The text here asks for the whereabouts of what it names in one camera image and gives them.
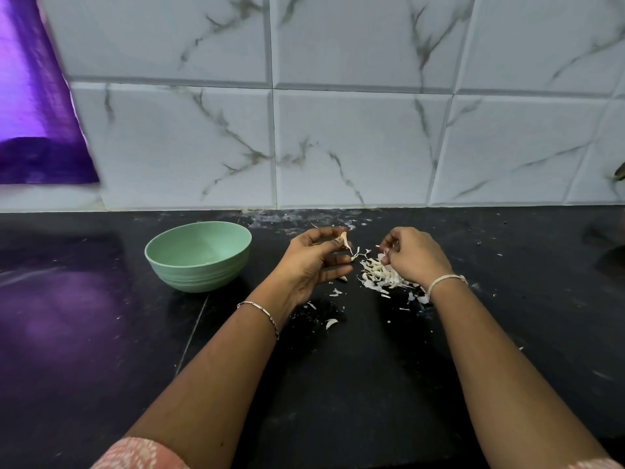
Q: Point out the person's left hand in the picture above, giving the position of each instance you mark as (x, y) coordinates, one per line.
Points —
(311, 261)

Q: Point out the person's right hand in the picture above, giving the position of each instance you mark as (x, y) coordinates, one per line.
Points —
(418, 257)

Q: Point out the white garlic bulb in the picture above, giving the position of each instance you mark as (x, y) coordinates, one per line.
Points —
(345, 241)

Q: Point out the mint green bowl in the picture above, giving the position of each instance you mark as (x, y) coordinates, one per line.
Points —
(198, 256)

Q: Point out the person's left forearm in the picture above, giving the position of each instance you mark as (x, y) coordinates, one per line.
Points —
(200, 391)

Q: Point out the person's right forearm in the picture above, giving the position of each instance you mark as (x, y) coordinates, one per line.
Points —
(518, 381)

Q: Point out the pile of white garlic peels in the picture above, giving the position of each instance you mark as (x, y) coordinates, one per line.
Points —
(386, 276)

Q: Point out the small fallen garlic piece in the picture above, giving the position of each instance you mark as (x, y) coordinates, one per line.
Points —
(331, 323)

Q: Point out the pink patterned left sleeve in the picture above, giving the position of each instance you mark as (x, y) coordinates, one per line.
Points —
(142, 454)

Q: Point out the pink patterned sleeve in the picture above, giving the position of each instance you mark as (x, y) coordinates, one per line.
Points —
(598, 464)
(142, 454)

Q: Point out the pink patterned right sleeve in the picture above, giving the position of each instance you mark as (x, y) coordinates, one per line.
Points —
(598, 464)

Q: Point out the purple cloth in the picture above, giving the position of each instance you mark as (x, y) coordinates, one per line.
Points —
(39, 92)

